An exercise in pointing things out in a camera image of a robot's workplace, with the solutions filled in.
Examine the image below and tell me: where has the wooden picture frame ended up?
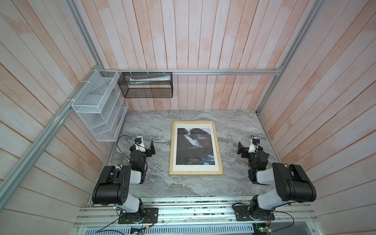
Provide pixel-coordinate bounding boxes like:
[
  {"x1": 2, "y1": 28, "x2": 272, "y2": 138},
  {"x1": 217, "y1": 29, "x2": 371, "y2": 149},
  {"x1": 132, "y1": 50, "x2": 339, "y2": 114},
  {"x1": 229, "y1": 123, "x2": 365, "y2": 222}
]
[{"x1": 168, "y1": 120, "x2": 224, "y2": 176}]

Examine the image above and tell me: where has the white passe-partout mat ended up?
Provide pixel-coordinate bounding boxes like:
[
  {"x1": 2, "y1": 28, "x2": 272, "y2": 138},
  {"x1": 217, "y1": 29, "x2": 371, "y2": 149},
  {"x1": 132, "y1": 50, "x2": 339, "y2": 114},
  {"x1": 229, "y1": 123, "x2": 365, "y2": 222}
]
[{"x1": 172, "y1": 123, "x2": 221, "y2": 173}]

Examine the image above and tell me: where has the waterfall photo print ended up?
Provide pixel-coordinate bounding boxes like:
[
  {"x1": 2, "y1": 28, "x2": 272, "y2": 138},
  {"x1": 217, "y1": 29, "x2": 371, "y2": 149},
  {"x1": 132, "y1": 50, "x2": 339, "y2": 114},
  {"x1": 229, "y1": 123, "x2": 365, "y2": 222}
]
[{"x1": 176, "y1": 128, "x2": 215, "y2": 165}]

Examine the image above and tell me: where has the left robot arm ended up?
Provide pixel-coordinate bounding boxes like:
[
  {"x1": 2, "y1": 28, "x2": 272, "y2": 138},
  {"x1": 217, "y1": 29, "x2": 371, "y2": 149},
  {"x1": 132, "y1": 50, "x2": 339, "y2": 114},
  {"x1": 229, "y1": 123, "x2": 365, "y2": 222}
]
[{"x1": 92, "y1": 137, "x2": 156, "y2": 223}]

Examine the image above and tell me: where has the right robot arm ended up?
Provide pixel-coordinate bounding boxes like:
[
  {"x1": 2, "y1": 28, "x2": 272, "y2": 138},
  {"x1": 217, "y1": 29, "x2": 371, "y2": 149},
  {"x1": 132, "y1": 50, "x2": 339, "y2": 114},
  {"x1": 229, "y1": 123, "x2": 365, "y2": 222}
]
[{"x1": 237, "y1": 139, "x2": 317, "y2": 220}]

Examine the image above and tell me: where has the paper in black basket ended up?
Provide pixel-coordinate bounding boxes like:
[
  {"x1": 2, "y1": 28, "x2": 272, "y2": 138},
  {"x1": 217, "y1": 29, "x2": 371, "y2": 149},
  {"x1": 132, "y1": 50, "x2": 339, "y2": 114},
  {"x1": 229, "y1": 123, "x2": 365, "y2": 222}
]
[{"x1": 129, "y1": 75, "x2": 171, "y2": 85}]

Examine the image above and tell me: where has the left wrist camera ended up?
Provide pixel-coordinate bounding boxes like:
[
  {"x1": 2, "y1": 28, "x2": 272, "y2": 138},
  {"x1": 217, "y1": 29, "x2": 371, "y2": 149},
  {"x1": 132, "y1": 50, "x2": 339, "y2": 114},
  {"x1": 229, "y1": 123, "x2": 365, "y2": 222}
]
[{"x1": 134, "y1": 136, "x2": 146, "y2": 152}]

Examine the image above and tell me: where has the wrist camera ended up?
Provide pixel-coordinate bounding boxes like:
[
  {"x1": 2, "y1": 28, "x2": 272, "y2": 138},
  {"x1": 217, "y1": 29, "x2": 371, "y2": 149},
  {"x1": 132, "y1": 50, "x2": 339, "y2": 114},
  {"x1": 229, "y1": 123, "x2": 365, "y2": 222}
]
[
  {"x1": 248, "y1": 135, "x2": 260, "y2": 153},
  {"x1": 134, "y1": 136, "x2": 146, "y2": 152}
]

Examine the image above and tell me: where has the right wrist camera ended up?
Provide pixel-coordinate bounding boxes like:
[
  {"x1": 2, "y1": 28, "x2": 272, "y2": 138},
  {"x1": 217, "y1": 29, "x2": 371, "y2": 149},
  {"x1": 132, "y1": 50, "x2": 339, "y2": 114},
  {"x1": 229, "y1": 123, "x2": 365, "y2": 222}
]
[{"x1": 248, "y1": 135, "x2": 260, "y2": 153}]

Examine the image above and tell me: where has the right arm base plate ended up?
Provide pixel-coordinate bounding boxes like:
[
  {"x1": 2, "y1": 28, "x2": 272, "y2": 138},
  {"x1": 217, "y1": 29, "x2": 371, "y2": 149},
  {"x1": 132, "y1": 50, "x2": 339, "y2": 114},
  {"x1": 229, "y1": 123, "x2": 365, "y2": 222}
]
[{"x1": 232, "y1": 204, "x2": 275, "y2": 221}]

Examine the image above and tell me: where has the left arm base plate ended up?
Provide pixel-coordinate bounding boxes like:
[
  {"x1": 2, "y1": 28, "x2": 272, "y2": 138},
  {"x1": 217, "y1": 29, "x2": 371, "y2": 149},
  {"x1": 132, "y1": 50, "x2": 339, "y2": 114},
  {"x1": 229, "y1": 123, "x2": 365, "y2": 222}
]
[{"x1": 118, "y1": 208, "x2": 159, "y2": 224}]

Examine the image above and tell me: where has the white wire mesh shelf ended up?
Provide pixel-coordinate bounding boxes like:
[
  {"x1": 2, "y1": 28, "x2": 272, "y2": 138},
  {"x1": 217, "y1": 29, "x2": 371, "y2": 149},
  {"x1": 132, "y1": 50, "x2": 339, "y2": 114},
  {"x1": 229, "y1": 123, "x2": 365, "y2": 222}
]
[{"x1": 71, "y1": 70, "x2": 129, "y2": 142}]

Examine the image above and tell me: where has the black wire mesh basket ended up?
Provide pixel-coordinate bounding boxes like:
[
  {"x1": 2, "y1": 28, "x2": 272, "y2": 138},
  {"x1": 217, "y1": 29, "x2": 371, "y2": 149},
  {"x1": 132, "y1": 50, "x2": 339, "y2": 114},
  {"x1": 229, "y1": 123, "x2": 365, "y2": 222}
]
[{"x1": 117, "y1": 72, "x2": 174, "y2": 99}]

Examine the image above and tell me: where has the aluminium rail platform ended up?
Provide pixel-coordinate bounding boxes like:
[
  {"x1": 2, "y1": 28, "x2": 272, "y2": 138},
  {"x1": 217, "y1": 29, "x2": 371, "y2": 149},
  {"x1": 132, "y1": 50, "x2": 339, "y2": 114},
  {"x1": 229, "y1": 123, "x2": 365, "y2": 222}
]
[{"x1": 73, "y1": 195, "x2": 324, "y2": 235}]

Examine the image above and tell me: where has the aluminium frame profile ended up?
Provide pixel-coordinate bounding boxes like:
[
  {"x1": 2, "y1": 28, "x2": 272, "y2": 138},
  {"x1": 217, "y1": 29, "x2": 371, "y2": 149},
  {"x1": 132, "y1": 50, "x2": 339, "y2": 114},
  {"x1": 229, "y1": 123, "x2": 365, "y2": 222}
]
[{"x1": 1, "y1": 1, "x2": 314, "y2": 196}]

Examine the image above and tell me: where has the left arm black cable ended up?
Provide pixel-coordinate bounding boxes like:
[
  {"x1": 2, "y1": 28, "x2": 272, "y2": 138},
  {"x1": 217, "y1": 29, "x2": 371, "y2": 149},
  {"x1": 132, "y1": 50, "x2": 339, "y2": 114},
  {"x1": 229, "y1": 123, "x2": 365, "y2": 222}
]
[{"x1": 95, "y1": 134, "x2": 147, "y2": 235}]

